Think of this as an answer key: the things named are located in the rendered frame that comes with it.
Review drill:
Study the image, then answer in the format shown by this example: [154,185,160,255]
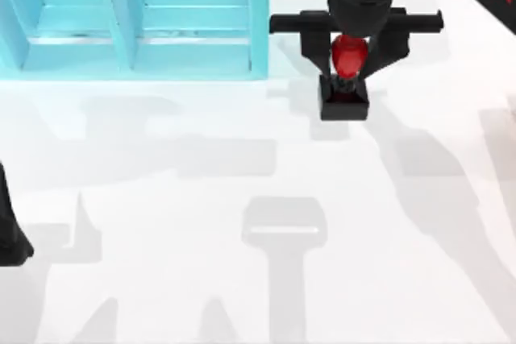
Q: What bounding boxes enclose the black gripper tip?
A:
[0,163,35,267]

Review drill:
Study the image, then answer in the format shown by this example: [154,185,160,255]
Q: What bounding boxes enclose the red trophy with black base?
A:
[319,34,371,122]

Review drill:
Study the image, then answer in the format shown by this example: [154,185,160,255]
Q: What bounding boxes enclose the light blue rack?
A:
[0,0,270,82]

